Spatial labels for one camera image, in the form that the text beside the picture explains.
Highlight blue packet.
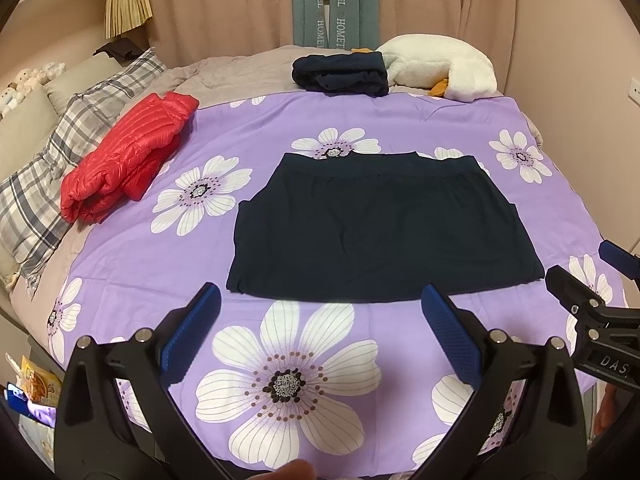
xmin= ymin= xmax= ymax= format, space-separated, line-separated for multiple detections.
xmin=5 ymin=382 xmax=31 ymax=411

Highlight purple floral duvet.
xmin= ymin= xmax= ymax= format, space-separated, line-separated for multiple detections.
xmin=47 ymin=91 xmax=628 ymax=473

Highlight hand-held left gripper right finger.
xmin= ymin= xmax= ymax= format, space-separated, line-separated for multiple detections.
xmin=421 ymin=283 xmax=589 ymax=480

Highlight row of small plush toys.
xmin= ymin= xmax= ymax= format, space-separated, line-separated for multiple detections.
xmin=0 ymin=62 xmax=67 ymax=121

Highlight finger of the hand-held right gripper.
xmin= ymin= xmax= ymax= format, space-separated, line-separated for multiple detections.
xmin=599 ymin=240 xmax=640 ymax=281
xmin=545 ymin=265 xmax=606 ymax=322

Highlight white plush goose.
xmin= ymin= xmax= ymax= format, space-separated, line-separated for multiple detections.
xmin=375 ymin=34 xmax=498 ymax=101

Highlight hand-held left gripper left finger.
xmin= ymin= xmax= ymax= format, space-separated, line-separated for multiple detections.
xmin=54 ymin=282 xmax=222 ymax=480

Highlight red down jacket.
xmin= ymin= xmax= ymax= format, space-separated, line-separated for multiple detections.
xmin=60 ymin=91 xmax=200 ymax=225

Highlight folded navy clothes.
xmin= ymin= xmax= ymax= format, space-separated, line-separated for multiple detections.
xmin=292 ymin=51 xmax=390 ymax=98

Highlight beige pillow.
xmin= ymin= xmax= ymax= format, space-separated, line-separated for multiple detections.
xmin=0 ymin=85 xmax=58 ymax=181
xmin=45 ymin=52 xmax=131 ymax=111

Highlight orange snack packet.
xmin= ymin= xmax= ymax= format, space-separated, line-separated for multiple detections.
xmin=20 ymin=355 xmax=63 ymax=406

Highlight pink curtain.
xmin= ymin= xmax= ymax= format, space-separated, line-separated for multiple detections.
xmin=135 ymin=0 xmax=521 ymax=68

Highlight navy zip jacket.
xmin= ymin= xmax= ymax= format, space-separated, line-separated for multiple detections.
xmin=226 ymin=150 xmax=546 ymax=306

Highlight grey plaid pillow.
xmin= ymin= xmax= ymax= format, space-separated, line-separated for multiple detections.
xmin=0 ymin=47 xmax=168 ymax=296

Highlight person's left hand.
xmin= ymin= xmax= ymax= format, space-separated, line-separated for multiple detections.
xmin=272 ymin=460 xmax=318 ymax=480

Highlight teal printed curtain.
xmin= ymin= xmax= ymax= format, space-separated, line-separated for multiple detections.
xmin=291 ymin=0 xmax=383 ymax=53

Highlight dark brown cloth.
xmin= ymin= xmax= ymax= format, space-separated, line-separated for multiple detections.
xmin=94 ymin=40 xmax=146 ymax=61

